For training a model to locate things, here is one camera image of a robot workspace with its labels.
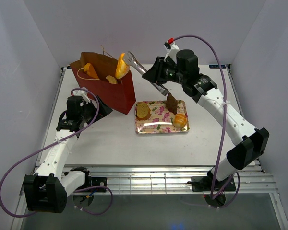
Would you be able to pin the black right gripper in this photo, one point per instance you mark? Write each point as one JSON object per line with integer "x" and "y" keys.
{"x": 155, "y": 73}

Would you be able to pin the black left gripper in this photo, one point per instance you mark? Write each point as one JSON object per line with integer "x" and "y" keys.
{"x": 103, "y": 110}

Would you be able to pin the metal serving tongs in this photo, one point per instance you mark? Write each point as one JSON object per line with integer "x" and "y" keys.
{"x": 131, "y": 60}

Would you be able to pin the small oval bread roll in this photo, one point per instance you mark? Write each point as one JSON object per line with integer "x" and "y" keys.
{"x": 122, "y": 68}

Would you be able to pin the large orange muffin bread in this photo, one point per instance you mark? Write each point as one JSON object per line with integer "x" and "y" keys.
{"x": 111, "y": 79}

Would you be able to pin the brown chocolate figure bread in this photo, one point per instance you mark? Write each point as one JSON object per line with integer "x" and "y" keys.
{"x": 171, "y": 103}

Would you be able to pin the red paper bag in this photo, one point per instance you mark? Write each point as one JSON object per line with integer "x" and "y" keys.
{"x": 120, "y": 96}

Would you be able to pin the braided twisted bread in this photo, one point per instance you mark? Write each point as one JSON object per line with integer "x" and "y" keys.
{"x": 90, "y": 71}

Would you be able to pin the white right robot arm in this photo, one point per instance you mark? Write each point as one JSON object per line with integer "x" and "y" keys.
{"x": 249, "y": 141}

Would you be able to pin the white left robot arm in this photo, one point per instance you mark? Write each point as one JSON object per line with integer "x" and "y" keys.
{"x": 47, "y": 189}

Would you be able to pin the toast slice bread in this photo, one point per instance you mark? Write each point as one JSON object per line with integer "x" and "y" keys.
{"x": 142, "y": 111}

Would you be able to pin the floral serving tray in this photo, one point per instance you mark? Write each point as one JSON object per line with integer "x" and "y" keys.
{"x": 160, "y": 120}

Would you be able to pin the round scored bun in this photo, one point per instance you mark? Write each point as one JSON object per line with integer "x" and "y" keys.
{"x": 179, "y": 120}

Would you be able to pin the blue label sticker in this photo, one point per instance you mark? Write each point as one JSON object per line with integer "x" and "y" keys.
{"x": 217, "y": 66}

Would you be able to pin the aluminium frame rail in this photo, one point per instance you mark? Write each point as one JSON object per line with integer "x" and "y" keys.
{"x": 172, "y": 180}

